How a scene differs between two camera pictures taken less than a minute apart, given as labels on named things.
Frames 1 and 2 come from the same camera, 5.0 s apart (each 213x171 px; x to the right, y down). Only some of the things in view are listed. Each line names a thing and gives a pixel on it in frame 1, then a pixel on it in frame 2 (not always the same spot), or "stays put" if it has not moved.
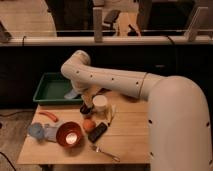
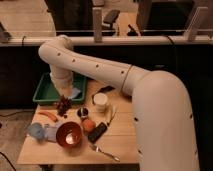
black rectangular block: [97, 133] stays put
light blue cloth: [72, 94] stays put
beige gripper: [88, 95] to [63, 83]
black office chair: [109, 19] stays put
